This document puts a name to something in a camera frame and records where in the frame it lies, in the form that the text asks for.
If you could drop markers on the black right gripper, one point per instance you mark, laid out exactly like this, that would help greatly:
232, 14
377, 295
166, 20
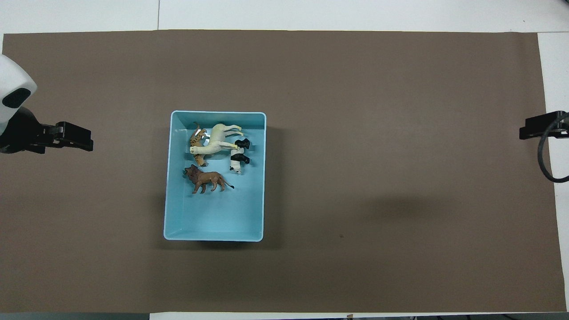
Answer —
563, 122

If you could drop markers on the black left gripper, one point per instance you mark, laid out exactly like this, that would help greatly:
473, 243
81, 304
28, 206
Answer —
20, 131

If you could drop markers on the orange striped tiger toy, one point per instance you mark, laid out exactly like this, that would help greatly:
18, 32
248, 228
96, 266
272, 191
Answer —
195, 140

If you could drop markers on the brown lion toy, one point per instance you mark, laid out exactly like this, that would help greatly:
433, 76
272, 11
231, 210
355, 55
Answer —
206, 179

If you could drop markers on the cream llama toy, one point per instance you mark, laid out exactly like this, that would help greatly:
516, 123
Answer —
218, 142

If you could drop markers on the black and white panda toy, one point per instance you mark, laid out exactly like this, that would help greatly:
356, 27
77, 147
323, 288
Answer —
240, 158

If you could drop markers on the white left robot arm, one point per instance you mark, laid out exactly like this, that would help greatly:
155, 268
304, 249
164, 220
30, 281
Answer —
12, 80

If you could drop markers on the light blue plastic storage box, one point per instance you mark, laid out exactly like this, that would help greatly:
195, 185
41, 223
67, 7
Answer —
215, 213

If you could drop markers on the brown table mat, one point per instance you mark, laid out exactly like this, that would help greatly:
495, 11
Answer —
355, 266

